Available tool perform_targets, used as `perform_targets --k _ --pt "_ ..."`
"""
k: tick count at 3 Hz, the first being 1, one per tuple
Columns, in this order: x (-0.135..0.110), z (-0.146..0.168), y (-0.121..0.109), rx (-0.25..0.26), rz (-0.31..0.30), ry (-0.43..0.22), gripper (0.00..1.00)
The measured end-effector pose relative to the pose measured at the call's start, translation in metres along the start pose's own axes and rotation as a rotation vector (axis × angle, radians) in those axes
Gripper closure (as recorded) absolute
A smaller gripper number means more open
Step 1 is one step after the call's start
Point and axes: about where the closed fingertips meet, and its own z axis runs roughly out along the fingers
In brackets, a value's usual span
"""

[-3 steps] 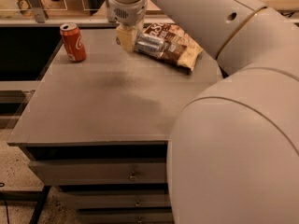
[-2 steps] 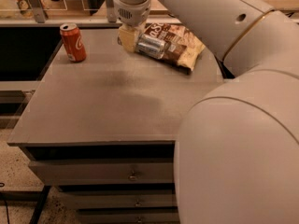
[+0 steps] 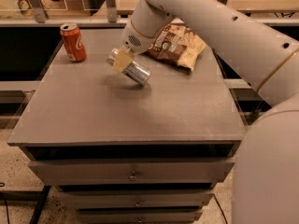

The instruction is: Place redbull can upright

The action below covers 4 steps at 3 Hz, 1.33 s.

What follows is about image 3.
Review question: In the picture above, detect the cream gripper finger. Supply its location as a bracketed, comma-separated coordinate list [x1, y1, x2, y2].
[112, 49, 134, 73]

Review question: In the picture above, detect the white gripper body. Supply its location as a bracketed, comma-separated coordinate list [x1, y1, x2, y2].
[121, 20, 155, 54]

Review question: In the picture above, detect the silver redbull can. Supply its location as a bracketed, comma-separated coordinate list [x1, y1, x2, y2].
[107, 49, 150, 86]

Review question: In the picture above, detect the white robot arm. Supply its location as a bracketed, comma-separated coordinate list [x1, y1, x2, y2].
[113, 0, 299, 224]

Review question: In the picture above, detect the red coca-cola can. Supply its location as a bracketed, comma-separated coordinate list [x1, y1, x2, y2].
[60, 22, 87, 63]

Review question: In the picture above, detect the brown seaweed snack bag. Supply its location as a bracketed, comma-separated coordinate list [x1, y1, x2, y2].
[145, 24, 206, 71]

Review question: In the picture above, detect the grey drawer cabinet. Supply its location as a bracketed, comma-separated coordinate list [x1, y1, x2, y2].
[8, 29, 246, 213]

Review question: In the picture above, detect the top grey drawer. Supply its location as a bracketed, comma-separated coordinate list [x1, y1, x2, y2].
[29, 159, 234, 186]

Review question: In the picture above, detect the grey drawer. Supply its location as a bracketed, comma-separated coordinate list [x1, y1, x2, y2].
[78, 209, 202, 224]
[29, 159, 234, 186]
[60, 189, 212, 209]

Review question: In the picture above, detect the middle grey drawer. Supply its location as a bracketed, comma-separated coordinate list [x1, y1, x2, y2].
[60, 189, 212, 209]

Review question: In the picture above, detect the bottom grey drawer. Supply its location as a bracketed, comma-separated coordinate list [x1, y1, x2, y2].
[78, 209, 202, 224]

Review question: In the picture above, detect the black floor bar left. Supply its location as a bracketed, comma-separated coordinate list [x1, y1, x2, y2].
[29, 186, 50, 224]

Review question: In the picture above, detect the metal railing frame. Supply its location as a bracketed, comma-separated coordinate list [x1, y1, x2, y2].
[0, 0, 299, 28]

